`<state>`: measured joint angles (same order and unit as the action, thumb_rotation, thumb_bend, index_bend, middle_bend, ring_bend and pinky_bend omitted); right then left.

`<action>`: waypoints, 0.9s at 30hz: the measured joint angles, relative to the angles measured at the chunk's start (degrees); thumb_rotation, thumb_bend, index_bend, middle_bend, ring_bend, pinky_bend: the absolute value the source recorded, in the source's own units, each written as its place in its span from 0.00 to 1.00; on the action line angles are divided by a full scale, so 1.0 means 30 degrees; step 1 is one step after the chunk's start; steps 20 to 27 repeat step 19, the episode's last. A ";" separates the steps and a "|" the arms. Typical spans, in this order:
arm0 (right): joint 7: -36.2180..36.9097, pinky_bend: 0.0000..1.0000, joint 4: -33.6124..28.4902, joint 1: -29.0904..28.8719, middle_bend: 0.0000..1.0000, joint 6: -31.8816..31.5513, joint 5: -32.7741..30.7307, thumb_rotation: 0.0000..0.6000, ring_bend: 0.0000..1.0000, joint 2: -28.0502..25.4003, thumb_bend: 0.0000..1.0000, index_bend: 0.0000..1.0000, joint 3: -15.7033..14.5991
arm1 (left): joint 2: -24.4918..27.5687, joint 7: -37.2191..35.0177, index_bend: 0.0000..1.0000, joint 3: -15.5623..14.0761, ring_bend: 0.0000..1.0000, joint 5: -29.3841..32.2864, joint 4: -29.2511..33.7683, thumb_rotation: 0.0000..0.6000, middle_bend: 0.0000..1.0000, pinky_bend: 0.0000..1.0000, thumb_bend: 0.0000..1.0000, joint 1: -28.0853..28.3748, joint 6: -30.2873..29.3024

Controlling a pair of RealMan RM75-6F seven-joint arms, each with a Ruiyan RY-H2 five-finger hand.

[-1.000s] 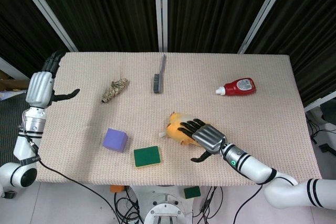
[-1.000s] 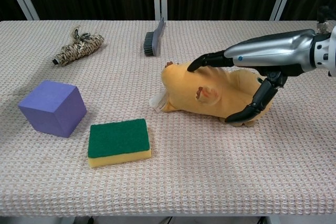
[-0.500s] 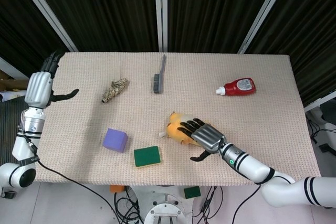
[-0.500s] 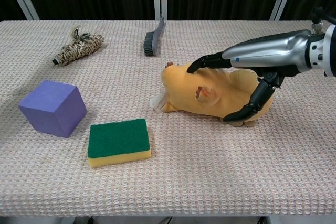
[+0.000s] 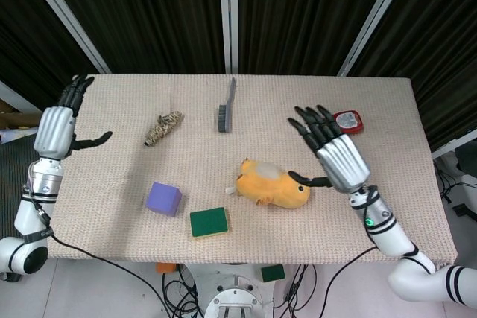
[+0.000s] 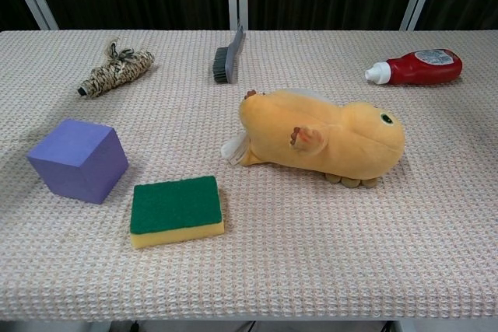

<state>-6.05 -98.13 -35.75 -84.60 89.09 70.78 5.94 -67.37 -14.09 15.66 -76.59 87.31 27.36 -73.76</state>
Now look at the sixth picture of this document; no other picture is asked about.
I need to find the grey scrubbing brush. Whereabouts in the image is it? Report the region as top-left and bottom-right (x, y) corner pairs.
(212, 24), (247, 85)

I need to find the purple foam cube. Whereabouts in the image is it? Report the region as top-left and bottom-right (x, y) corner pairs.
(26, 118), (130, 205)

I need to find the beige waffle tablecloth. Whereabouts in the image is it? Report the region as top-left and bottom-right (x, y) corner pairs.
(0, 30), (498, 323)

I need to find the green yellow sponge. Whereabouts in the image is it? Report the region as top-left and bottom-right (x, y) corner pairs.
(129, 175), (226, 250)

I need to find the woven straw rope bundle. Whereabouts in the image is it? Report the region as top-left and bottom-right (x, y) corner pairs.
(76, 37), (155, 100)

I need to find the yellow plush toy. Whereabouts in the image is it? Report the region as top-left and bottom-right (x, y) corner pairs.
(221, 88), (406, 190)

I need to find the red squeeze bottle white cap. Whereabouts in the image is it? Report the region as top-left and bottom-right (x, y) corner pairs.
(364, 48), (464, 86)

